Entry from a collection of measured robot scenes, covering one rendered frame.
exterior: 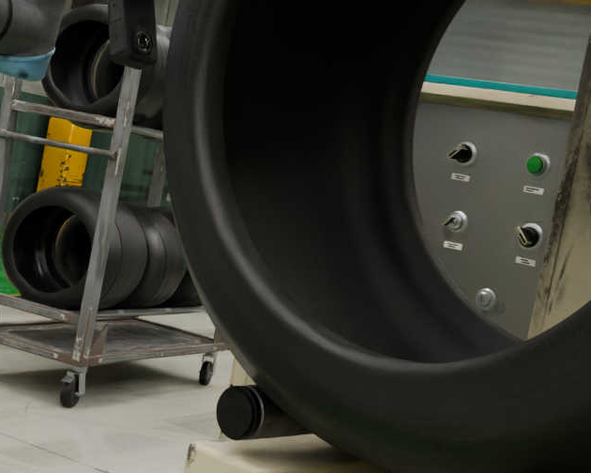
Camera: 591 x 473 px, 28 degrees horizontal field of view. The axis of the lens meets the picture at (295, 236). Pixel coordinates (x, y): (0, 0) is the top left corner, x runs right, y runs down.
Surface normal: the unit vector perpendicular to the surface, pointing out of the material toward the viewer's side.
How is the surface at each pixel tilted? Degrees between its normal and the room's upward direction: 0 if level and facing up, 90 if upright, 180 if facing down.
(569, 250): 90
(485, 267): 90
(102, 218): 90
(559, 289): 90
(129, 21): 68
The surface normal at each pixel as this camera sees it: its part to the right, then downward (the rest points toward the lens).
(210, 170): 0.76, -0.33
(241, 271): -0.72, 0.05
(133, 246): 0.88, -0.13
